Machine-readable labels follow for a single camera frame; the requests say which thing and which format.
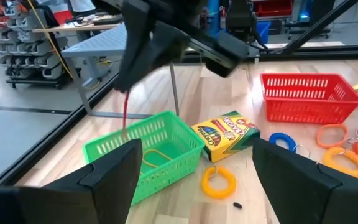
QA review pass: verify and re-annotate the grey parts bin rack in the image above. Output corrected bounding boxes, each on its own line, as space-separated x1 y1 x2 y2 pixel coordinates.
0 0 74 90

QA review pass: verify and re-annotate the green plastic basket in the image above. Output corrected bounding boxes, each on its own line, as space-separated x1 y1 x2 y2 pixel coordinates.
82 110 206 207

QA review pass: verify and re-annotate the wooden background desk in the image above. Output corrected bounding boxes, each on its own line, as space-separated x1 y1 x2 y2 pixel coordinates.
32 18 124 43

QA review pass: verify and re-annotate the blue coil wristband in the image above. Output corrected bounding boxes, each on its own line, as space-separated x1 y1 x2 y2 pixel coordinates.
268 132 296 152

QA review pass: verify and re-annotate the yellow rubber band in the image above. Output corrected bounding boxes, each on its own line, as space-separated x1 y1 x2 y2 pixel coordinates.
140 148 173 169

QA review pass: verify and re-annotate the yellow coil wristband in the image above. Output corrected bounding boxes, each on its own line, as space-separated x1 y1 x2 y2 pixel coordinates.
323 146 358 180
201 164 237 200

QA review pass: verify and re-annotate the red storage bin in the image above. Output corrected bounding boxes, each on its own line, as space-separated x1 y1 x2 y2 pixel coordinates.
252 0 293 17

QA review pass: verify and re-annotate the red rubber band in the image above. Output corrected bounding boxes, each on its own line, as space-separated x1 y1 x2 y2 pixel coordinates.
121 89 131 139

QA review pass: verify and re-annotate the yellow green Crayola crayon box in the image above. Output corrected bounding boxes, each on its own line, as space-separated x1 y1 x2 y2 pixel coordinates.
190 110 261 163

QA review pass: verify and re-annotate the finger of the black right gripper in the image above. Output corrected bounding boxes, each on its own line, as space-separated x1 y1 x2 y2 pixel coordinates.
147 21 192 74
114 0 160 91

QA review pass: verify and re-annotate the red plastic basket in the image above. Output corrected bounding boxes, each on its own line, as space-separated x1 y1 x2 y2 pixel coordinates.
259 72 358 125

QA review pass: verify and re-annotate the orange coil wristband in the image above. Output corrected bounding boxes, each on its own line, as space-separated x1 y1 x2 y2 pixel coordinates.
316 123 349 149

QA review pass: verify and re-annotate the blue storage bin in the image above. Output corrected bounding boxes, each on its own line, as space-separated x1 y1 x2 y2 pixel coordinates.
255 20 272 44

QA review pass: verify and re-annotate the yellow cable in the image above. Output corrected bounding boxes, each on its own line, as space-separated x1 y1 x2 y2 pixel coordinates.
25 0 74 80

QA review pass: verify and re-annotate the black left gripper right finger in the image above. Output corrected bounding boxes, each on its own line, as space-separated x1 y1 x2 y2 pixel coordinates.
252 136 358 224

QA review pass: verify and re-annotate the grey perforated metal shelf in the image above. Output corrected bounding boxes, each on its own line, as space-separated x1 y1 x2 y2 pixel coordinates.
60 23 181 119

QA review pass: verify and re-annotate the black diagonal frame strut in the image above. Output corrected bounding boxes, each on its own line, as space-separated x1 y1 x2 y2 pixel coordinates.
280 0 358 56

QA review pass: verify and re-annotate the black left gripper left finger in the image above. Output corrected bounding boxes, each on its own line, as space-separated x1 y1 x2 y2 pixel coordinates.
0 138 143 224

